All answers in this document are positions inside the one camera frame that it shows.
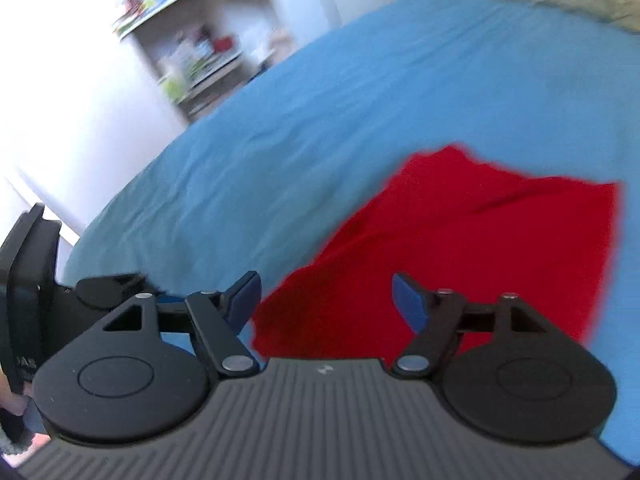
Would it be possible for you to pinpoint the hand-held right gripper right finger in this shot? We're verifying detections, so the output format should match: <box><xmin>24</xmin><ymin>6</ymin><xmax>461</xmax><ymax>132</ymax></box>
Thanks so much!
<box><xmin>391</xmin><ymin>272</ymin><xmax>549</xmax><ymax>380</ymax></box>

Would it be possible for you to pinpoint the red knit sweater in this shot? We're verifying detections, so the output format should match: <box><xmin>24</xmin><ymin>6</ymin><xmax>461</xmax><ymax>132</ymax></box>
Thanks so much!
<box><xmin>250</xmin><ymin>145</ymin><xmax>623</xmax><ymax>361</ymax></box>

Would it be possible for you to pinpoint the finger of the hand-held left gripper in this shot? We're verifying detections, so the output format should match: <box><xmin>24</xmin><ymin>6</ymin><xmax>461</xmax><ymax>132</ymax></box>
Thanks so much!
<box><xmin>59</xmin><ymin>273</ymin><xmax>177</xmax><ymax>322</ymax></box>

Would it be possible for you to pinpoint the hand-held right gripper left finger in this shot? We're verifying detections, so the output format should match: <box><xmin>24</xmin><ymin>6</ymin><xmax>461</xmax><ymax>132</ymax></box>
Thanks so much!
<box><xmin>101</xmin><ymin>270</ymin><xmax>262</xmax><ymax>379</ymax></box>

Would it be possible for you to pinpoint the blue bed sheet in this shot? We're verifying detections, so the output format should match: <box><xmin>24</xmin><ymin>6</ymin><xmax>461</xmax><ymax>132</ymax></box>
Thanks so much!
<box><xmin>62</xmin><ymin>0</ymin><xmax>640</xmax><ymax>467</ymax></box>

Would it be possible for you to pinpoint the white shelf unit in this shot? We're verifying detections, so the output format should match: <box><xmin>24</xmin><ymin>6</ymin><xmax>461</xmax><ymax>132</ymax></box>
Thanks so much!
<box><xmin>112</xmin><ymin>0</ymin><xmax>303</xmax><ymax>123</ymax></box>

